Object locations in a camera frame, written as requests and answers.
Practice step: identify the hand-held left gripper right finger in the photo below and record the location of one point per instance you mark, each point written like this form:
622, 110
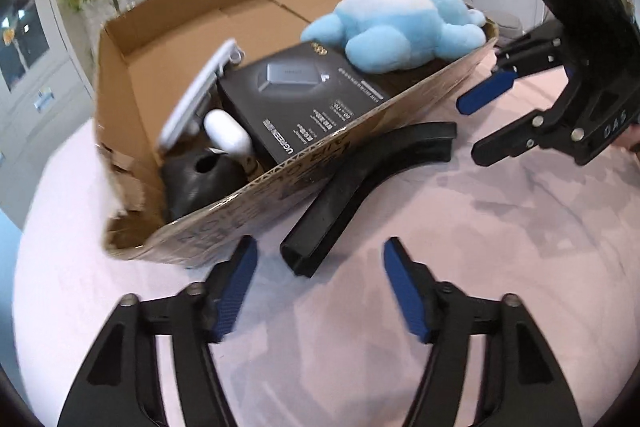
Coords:
405, 292

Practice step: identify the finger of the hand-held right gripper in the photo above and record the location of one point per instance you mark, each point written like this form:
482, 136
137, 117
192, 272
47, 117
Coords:
520, 137
485, 92

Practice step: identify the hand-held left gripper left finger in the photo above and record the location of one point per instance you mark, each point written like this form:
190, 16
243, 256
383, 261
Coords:
235, 287

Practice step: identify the black rounded object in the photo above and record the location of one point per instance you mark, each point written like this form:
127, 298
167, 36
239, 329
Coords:
190, 192

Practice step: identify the black curved plastic channel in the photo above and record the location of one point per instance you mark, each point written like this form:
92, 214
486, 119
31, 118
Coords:
345, 192

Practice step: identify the white earbuds case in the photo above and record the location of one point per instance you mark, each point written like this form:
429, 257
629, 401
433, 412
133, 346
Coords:
227, 132

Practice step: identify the black charger package box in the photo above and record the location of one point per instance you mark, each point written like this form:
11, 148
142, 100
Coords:
310, 107

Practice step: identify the white plastic device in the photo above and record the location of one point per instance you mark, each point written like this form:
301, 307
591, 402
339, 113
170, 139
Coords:
192, 102

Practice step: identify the shallow cardboard box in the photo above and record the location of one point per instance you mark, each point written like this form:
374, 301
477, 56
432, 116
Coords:
165, 72

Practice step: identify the grey pouch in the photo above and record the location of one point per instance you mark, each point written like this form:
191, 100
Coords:
505, 24

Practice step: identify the blue plush toy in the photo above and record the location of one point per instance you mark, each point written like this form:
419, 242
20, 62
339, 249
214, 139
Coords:
400, 22

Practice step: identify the grey glass-door cabinet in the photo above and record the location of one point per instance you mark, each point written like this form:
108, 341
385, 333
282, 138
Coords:
35, 72

